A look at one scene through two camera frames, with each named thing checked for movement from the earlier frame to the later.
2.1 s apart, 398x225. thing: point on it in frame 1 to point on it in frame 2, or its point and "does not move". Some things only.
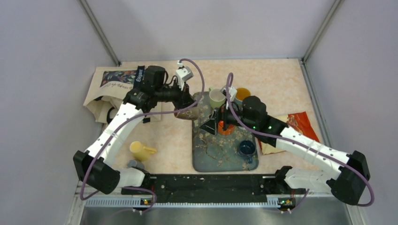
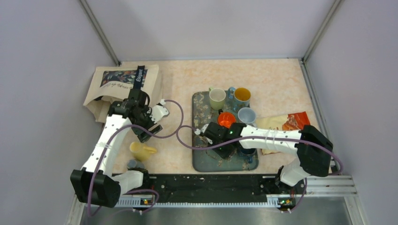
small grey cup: (134, 163) does not move
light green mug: (217, 97) does not move
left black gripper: (185, 100) to (155, 129)
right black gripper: (211, 125) to (224, 154)
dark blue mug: (247, 148) does not move
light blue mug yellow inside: (241, 93) does not move
